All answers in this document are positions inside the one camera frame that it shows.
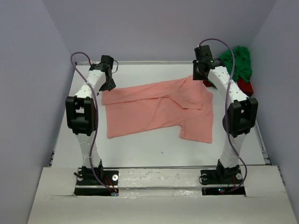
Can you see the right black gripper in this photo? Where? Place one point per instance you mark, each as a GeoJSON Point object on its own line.
{"type": "Point", "coordinates": [196, 76]}

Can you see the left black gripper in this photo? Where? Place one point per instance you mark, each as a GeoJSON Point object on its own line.
{"type": "Point", "coordinates": [110, 86]}

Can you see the pink t shirt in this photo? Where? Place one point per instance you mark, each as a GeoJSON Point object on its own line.
{"type": "Point", "coordinates": [182, 102]}

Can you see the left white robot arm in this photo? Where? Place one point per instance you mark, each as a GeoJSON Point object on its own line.
{"type": "Point", "coordinates": [82, 115]}

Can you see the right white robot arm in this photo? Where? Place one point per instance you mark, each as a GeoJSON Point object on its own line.
{"type": "Point", "coordinates": [239, 118]}

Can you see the green t shirt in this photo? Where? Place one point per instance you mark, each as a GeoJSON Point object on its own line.
{"type": "Point", "coordinates": [242, 70]}

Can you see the red t shirt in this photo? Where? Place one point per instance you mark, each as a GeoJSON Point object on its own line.
{"type": "Point", "coordinates": [245, 87]}

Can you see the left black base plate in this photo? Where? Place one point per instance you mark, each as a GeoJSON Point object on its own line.
{"type": "Point", "coordinates": [88, 185]}

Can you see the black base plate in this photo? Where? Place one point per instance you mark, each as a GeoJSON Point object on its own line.
{"type": "Point", "coordinates": [212, 185]}
{"type": "Point", "coordinates": [88, 185]}

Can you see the aluminium rail at right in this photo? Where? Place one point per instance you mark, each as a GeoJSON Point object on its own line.
{"type": "Point", "coordinates": [262, 145]}

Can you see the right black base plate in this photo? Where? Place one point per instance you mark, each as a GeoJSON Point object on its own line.
{"type": "Point", "coordinates": [212, 185]}

